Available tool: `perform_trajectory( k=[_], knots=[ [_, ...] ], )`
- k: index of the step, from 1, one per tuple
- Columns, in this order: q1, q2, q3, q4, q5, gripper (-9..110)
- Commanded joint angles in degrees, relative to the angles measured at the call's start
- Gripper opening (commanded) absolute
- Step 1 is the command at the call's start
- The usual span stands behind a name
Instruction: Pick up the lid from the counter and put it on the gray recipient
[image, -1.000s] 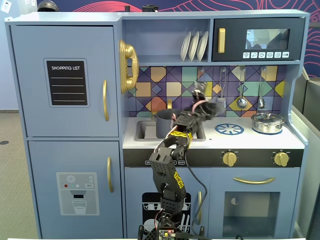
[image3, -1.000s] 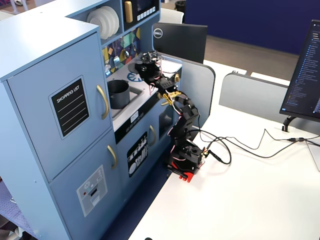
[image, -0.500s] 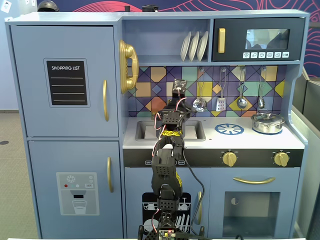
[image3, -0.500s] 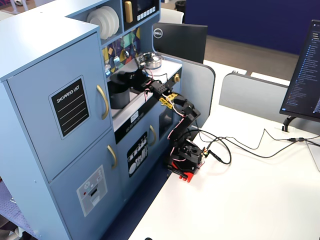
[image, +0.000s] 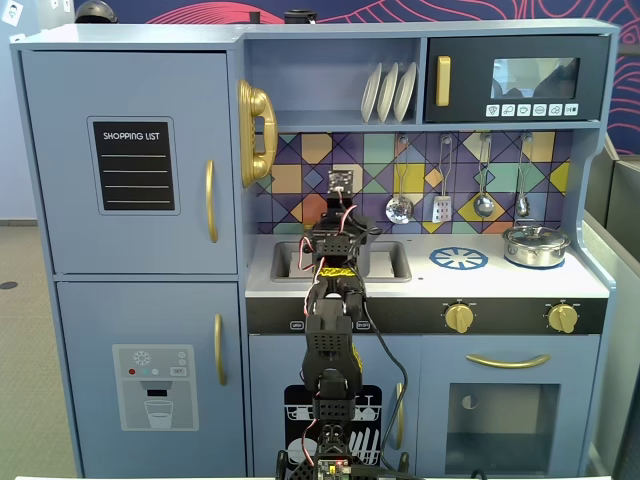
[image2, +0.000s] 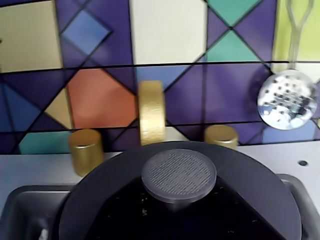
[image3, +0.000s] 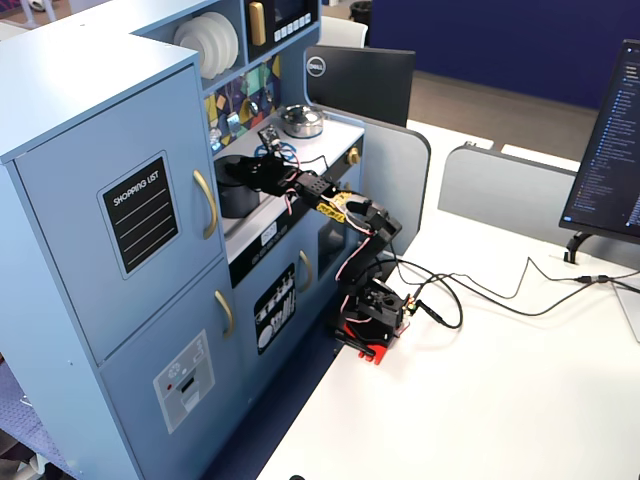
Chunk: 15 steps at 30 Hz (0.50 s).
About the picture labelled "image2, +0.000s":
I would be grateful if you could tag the steel skimmer spoon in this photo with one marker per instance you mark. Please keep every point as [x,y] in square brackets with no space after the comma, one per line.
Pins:
[287,100]

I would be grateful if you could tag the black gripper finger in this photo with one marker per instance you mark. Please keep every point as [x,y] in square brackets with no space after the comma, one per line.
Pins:
[130,220]
[225,220]

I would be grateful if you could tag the blue toy kitchen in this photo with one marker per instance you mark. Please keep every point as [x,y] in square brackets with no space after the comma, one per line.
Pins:
[170,37]

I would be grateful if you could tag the gray toy sink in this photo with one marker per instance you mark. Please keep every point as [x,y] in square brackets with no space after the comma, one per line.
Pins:
[25,212]

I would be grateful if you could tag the gold faucet tap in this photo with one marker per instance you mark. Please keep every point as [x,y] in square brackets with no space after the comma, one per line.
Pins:
[221,137]
[86,152]

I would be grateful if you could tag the gold toy faucet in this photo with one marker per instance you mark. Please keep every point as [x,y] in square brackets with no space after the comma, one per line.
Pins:
[152,112]

